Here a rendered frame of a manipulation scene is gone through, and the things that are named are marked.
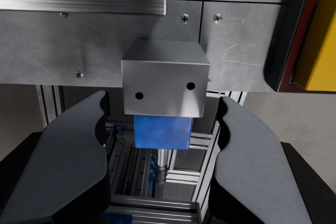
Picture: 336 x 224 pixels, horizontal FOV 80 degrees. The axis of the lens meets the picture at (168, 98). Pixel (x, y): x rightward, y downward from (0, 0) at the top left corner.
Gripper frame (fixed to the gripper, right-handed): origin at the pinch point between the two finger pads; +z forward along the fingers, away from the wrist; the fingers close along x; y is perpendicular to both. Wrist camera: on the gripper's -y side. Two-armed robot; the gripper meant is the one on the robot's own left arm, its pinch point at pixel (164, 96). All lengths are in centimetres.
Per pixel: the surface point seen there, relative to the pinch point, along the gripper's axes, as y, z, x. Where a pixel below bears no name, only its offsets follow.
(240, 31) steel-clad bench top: -3.3, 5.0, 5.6
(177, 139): 4.1, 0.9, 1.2
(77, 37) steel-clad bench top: -2.2, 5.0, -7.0
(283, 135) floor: 67, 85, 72
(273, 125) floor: 60, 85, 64
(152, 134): 3.7, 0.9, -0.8
